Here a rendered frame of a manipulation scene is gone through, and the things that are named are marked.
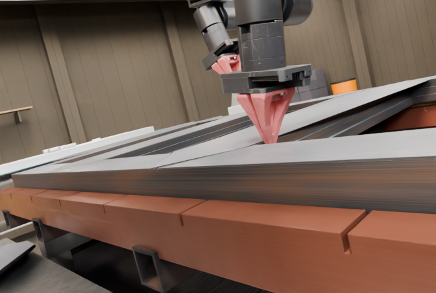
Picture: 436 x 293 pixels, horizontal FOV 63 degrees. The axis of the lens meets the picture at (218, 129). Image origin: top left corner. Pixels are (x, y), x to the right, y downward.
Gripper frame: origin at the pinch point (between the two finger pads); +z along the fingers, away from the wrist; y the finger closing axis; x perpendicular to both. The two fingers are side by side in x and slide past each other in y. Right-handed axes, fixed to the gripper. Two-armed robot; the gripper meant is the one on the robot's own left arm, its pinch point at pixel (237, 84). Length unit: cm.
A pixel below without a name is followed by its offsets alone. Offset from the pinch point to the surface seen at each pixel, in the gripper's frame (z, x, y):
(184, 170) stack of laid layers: 14.3, 37.0, -19.9
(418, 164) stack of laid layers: 21, 37, -44
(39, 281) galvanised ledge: 21, 47, 24
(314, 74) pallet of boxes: -100, -765, 424
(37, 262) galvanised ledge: 19, 44, 35
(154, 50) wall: -324, -486, 649
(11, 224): 7, 42, 57
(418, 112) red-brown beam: 22.9, -27.9, -22.5
